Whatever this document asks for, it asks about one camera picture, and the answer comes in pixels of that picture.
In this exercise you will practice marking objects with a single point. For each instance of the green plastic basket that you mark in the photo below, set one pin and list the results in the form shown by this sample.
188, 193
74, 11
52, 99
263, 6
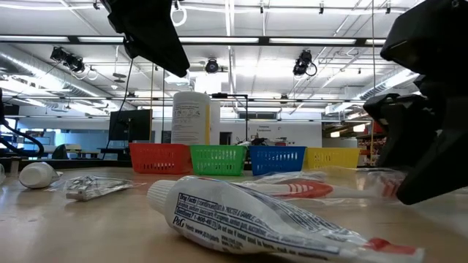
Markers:
218, 160

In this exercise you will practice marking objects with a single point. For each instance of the dark office chair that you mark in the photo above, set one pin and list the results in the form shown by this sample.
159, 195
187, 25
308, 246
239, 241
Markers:
60, 151

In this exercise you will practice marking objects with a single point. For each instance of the black background equipment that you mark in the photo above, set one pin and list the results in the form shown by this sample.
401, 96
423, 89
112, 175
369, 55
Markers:
257, 141

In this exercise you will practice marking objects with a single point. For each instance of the black monitor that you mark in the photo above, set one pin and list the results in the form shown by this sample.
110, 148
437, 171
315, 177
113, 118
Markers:
129, 124

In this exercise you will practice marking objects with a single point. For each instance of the red plastic basket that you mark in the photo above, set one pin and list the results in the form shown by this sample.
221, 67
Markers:
159, 158

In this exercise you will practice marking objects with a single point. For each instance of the white wipes canister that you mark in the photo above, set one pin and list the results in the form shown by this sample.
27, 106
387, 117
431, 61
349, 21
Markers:
190, 120

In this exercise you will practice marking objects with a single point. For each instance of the blue plastic basket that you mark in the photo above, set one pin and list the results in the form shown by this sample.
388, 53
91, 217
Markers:
276, 160

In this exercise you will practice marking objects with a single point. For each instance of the black overhead frame bar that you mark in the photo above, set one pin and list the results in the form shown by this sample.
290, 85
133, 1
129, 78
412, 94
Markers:
264, 40

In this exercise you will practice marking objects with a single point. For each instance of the black stand pole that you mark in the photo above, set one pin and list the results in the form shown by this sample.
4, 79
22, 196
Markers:
246, 120

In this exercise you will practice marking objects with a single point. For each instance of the shelf with red bins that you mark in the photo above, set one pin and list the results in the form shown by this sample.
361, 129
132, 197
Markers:
376, 128

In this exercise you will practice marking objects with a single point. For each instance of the red toothbrush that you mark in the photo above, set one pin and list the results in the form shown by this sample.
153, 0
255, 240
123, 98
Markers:
303, 190

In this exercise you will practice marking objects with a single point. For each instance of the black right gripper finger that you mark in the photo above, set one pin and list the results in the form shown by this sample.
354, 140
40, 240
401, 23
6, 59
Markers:
438, 171
398, 124

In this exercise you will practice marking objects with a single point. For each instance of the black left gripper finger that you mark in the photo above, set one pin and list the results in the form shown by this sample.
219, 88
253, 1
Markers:
150, 33

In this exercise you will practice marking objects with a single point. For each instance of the black table frame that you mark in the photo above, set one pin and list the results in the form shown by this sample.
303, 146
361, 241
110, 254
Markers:
73, 163

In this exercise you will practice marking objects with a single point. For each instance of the yellow plastic basket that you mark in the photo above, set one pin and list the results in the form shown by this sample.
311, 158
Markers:
331, 158

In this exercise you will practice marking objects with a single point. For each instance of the black overhead camera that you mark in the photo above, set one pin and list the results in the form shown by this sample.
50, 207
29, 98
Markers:
211, 66

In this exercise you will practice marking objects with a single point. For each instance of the black ceiling camera cluster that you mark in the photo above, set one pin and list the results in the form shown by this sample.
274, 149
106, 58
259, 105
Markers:
67, 60
302, 63

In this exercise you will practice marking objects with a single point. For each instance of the metal nail clipper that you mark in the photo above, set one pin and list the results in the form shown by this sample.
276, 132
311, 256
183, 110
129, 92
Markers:
91, 187

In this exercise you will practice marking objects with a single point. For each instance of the white toothpaste tube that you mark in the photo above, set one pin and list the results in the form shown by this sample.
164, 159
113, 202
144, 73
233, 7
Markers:
36, 175
237, 219

